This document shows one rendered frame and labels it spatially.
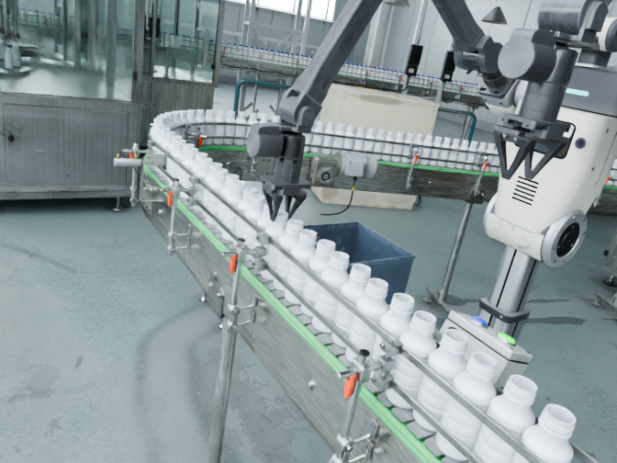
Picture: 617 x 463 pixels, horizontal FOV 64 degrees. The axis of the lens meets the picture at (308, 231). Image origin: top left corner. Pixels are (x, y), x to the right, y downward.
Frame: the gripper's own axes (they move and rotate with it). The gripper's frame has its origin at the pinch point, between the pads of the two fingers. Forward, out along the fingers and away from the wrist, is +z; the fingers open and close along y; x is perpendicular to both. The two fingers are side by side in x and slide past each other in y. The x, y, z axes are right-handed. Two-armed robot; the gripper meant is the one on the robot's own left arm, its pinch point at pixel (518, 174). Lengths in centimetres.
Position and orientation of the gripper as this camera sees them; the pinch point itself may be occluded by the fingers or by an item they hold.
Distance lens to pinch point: 89.5
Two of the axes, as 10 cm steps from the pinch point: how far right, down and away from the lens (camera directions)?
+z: -1.6, 9.2, 3.5
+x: -5.2, -3.8, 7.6
